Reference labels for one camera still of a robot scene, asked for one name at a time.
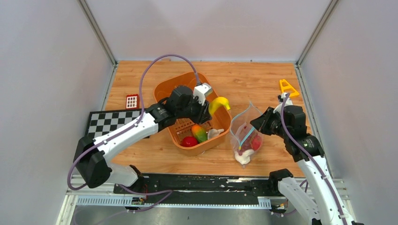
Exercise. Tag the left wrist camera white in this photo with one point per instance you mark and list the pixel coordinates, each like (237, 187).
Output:
(201, 92)

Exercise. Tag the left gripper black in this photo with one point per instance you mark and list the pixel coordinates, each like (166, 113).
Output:
(203, 116)

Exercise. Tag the aluminium frame post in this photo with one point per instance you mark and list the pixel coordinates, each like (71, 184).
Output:
(97, 31)
(317, 31)

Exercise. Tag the black white checkerboard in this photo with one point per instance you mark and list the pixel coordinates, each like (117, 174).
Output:
(100, 123)

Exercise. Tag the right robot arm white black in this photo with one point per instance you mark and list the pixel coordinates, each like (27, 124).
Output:
(325, 206)

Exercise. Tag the clear zip top bag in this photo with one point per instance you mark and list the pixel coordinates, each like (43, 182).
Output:
(238, 122)

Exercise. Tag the red white grid block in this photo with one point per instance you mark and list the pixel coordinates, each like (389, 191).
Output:
(132, 101)

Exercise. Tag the red toy tomato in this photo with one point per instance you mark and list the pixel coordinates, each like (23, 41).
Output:
(189, 141)

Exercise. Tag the white toy mushroom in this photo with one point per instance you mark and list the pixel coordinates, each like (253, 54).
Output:
(212, 133)
(244, 157)

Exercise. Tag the left aluminium frame post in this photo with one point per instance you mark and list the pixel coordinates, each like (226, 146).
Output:
(97, 31)

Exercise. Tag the right aluminium frame post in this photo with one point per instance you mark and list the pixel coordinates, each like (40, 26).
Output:
(317, 31)

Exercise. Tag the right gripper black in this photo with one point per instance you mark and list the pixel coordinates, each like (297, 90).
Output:
(261, 122)

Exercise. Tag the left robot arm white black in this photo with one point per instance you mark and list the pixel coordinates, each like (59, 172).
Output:
(93, 156)

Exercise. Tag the yellow triangular plastic stand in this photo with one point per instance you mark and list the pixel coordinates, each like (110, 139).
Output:
(285, 86)

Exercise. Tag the orange green toy mango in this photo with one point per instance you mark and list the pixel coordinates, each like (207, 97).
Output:
(199, 133)

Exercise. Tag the black mounting base plate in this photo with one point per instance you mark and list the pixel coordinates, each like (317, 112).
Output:
(209, 189)

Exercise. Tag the yellow toy banana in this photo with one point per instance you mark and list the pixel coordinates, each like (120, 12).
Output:
(217, 103)

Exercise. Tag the red toy apple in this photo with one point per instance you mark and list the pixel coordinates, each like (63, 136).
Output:
(255, 142)

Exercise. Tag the purple toy grapes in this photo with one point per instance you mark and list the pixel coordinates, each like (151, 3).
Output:
(244, 136)

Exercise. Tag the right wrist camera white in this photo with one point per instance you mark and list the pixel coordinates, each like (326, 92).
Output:
(283, 99)

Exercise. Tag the orange plastic basket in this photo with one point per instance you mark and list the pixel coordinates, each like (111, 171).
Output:
(182, 127)

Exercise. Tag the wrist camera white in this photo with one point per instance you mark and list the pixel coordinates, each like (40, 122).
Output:
(201, 92)
(283, 99)

